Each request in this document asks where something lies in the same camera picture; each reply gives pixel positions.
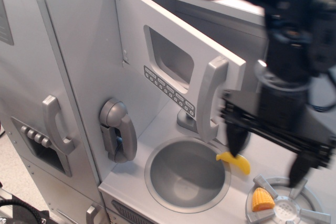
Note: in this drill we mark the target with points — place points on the yellow toy banana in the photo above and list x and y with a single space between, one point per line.
239 161

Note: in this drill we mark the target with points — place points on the round grey toy sink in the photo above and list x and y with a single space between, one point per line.
183 175

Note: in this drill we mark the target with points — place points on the grey toy stove burner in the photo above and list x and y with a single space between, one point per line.
292 205

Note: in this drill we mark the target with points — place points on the grey toy faucet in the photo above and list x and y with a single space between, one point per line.
186 121

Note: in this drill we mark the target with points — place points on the grey microwave door handle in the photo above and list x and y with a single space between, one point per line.
214 76

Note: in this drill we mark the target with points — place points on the grey toy wall phone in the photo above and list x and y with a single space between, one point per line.
118 132

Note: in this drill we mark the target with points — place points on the grey toy microwave door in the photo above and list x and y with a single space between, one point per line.
171 53

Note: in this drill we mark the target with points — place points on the grey fridge door handle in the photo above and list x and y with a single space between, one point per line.
51 108

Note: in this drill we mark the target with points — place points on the grey toy fridge door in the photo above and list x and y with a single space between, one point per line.
31 70

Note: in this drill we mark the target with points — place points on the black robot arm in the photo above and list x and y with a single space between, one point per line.
301 46

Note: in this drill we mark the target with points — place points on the grey toy ice dispenser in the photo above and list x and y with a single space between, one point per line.
41 146

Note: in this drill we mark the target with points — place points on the yellow toy corn cob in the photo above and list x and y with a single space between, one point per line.
262 200

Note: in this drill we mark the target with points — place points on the grey toy oven panel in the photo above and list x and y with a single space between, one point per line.
131 215

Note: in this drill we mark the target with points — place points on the grey lower cabinet handle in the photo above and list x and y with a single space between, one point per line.
95 214

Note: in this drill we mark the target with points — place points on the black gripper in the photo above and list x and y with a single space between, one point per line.
285 117

